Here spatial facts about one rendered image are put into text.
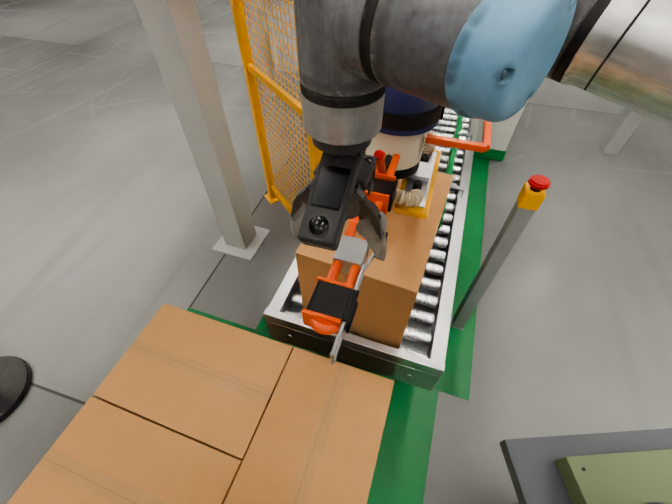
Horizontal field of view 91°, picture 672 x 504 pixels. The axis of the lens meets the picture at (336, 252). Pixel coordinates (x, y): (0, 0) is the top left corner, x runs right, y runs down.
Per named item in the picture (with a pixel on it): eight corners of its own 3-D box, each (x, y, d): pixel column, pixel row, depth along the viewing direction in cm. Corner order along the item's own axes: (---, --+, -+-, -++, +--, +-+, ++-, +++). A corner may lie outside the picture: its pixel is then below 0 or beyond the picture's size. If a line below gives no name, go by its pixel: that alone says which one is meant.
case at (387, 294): (355, 220, 173) (359, 153, 142) (431, 242, 163) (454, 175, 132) (303, 315, 137) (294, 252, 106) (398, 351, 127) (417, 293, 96)
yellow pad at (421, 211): (412, 150, 119) (414, 138, 116) (440, 155, 117) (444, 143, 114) (392, 212, 99) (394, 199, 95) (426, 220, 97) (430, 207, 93)
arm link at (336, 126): (373, 115, 32) (280, 99, 34) (369, 159, 35) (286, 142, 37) (393, 77, 37) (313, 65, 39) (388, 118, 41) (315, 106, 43)
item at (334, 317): (318, 289, 69) (317, 275, 65) (352, 299, 67) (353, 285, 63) (303, 324, 64) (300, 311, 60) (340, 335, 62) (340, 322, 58)
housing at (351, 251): (341, 247, 77) (341, 233, 73) (369, 254, 75) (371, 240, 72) (331, 270, 72) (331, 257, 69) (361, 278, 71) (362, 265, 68)
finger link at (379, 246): (406, 234, 53) (377, 190, 48) (398, 262, 49) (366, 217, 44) (389, 238, 55) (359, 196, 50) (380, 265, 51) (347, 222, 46)
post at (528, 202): (452, 317, 198) (525, 181, 121) (463, 320, 196) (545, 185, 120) (450, 327, 194) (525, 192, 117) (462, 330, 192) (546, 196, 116)
